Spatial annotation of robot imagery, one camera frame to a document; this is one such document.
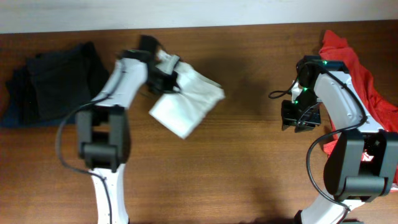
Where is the white printed t-shirt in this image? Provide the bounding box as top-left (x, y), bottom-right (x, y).
top-left (149, 61), bottom-right (225, 139)

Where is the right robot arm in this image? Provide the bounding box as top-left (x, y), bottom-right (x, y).
top-left (281, 55), bottom-right (397, 224)

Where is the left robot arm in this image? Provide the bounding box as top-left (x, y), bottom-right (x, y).
top-left (76, 35), bottom-right (182, 223)

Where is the red t-shirt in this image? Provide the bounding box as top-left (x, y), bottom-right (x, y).
top-left (318, 29), bottom-right (398, 187)

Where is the folded black garment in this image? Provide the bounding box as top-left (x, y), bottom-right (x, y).
top-left (22, 42), bottom-right (109, 124)

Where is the folded navy garment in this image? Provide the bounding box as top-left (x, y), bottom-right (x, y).
top-left (1, 65), bottom-right (86, 128)

